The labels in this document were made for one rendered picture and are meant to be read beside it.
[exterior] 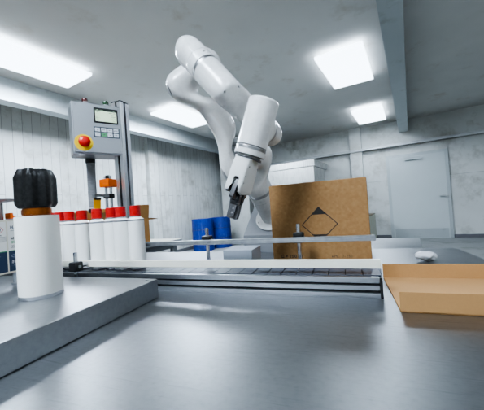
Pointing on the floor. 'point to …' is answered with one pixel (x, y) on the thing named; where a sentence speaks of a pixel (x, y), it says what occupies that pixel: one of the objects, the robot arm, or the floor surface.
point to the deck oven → (297, 172)
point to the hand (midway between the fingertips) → (233, 211)
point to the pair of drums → (220, 228)
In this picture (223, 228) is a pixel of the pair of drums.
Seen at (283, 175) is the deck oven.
